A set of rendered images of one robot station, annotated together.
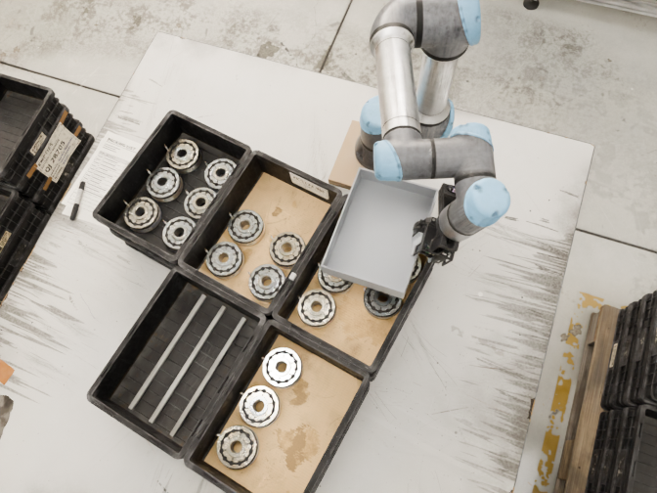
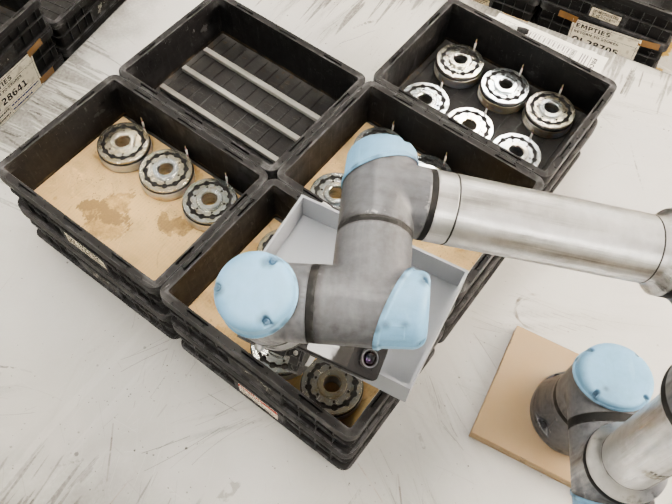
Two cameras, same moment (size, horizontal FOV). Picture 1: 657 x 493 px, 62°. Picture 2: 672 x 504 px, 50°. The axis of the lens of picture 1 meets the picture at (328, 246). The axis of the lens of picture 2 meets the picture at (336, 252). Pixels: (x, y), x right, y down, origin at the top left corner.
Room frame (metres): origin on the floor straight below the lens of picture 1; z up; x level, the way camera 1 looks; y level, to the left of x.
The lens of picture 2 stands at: (0.40, -0.58, 1.98)
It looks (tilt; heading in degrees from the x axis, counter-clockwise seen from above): 60 degrees down; 83
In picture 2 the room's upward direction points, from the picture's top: 4 degrees clockwise
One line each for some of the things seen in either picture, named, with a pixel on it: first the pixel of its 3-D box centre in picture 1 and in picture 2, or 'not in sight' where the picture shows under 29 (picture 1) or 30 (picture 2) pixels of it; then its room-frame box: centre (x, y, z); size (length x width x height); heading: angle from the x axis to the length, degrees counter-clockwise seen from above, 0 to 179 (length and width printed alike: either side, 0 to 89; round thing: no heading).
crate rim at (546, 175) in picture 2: (173, 183); (494, 84); (0.81, 0.40, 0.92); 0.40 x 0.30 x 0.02; 140
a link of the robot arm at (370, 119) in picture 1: (382, 121); (604, 389); (0.89, -0.23, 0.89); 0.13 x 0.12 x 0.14; 81
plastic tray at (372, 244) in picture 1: (380, 231); (350, 292); (0.48, -0.13, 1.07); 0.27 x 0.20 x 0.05; 149
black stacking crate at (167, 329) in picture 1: (185, 360); (244, 96); (0.31, 0.43, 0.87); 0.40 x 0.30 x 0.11; 140
